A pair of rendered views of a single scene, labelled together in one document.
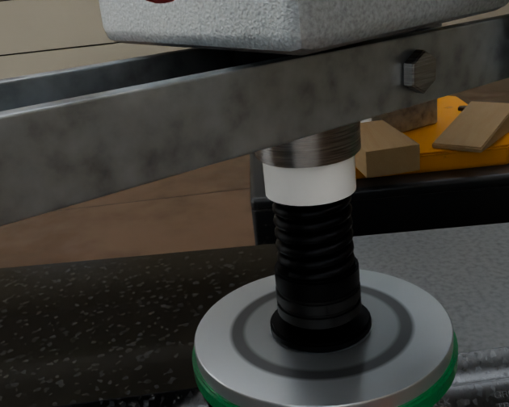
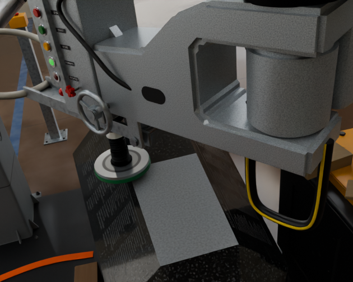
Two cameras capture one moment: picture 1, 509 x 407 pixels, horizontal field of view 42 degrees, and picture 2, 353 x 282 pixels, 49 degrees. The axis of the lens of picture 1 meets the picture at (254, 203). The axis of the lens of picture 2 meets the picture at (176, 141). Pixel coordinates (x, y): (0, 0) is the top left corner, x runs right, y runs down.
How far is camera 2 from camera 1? 1.49 m
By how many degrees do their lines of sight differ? 70
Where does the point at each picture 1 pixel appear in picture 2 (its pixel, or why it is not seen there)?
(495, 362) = (134, 197)
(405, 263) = (182, 177)
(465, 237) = (202, 188)
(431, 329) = (117, 174)
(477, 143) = (350, 194)
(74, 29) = not seen: outside the picture
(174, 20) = not seen: hidden behind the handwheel
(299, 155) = not seen: hidden behind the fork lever
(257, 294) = (135, 149)
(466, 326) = (146, 190)
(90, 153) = (63, 107)
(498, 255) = (189, 195)
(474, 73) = (124, 134)
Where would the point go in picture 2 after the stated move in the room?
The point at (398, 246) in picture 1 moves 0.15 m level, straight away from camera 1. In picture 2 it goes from (194, 175) to (234, 171)
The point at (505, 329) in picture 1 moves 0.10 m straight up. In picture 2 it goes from (144, 197) to (140, 174)
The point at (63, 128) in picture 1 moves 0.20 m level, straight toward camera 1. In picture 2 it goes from (60, 103) to (5, 121)
